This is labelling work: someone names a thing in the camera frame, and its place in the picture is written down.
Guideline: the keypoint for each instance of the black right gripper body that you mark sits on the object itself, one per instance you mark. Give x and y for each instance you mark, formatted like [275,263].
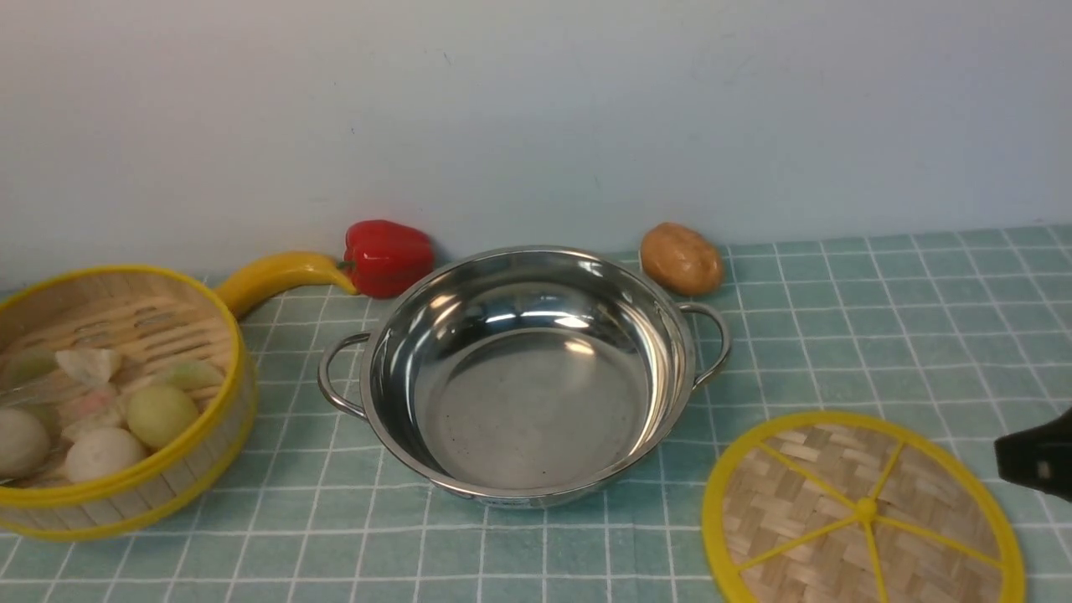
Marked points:
[1038,458]

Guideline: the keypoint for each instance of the woven bamboo steamer lid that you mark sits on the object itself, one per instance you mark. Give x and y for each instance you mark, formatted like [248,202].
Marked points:
[834,507]

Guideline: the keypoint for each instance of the bamboo steamer basket yellow rim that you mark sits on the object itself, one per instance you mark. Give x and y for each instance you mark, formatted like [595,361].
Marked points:
[170,329]

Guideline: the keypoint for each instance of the stainless steel pot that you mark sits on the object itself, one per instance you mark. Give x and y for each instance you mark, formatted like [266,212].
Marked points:
[527,377]

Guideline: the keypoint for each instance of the teal checkered tablecloth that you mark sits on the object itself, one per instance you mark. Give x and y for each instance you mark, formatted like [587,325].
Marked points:
[962,337]

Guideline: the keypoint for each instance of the brown potato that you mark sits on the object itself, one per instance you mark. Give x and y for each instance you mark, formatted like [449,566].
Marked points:
[681,260]

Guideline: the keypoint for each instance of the red plastic bell pepper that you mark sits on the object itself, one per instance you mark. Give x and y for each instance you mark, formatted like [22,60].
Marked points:
[383,259]

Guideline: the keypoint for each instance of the yellow plastic banana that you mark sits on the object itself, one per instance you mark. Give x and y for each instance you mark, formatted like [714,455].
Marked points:
[269,276]

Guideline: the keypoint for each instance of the pale green steamed bun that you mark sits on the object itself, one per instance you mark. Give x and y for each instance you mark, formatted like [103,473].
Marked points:
[158,414]

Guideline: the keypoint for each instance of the white steamed bun front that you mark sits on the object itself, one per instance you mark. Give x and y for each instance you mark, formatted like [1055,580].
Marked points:
[101,453]

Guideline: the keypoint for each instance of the white steamed bun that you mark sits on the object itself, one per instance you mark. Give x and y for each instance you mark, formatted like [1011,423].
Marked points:
[25,443]
[101,453]

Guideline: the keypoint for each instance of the white dumpling piece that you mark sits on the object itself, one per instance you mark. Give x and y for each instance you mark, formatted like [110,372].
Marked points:
[89,366]

